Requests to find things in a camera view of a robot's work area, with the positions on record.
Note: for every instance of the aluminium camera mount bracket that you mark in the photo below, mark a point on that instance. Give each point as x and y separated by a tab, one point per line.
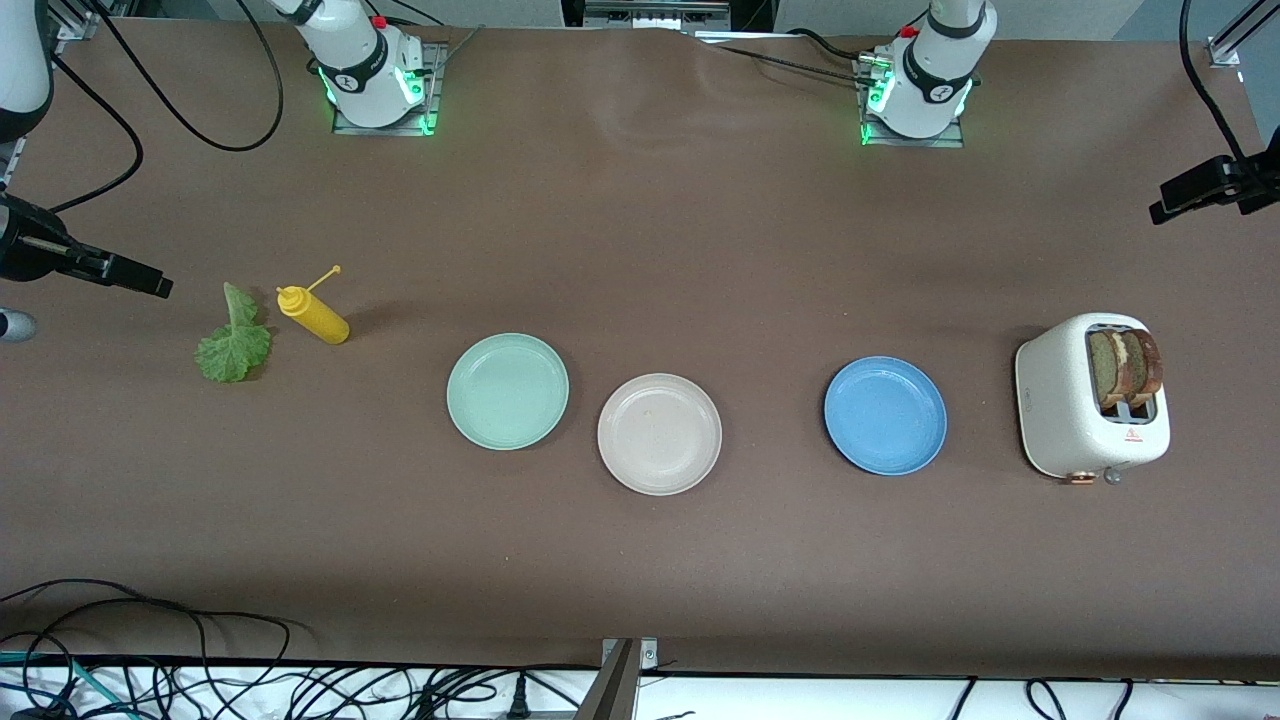
615	690

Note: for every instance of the blue plate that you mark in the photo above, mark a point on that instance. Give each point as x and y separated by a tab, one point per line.
885	416

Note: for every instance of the aluminium table edge rail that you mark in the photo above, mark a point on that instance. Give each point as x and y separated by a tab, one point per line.
10	160

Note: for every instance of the aluminium frame profile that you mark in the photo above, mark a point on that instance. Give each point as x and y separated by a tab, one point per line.
78	20
1228	45

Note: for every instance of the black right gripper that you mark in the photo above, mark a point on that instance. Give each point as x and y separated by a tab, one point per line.
22	252

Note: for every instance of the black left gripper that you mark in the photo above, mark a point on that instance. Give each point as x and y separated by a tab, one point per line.
1243	181

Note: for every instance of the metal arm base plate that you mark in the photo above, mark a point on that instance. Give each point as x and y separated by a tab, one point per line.
436	90
950	141

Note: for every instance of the brown bread slice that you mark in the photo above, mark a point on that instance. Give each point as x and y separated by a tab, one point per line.
1103	368
1145	365

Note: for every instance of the white two-slot toaster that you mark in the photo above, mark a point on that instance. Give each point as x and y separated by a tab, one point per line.
1050	400

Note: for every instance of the mint green plate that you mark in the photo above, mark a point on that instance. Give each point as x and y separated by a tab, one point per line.
507	392

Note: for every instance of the yellow mustard squeeze bottle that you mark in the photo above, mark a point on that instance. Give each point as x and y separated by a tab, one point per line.
320	322

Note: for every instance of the beige plate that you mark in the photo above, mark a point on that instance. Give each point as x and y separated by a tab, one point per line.
659	435

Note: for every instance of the black power plug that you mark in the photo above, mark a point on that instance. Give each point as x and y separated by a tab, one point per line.
517	700

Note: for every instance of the green lettuce leaf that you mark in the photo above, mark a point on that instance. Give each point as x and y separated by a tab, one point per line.
235	350

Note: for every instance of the grey metal fixture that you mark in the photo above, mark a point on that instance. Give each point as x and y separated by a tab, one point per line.
655	14

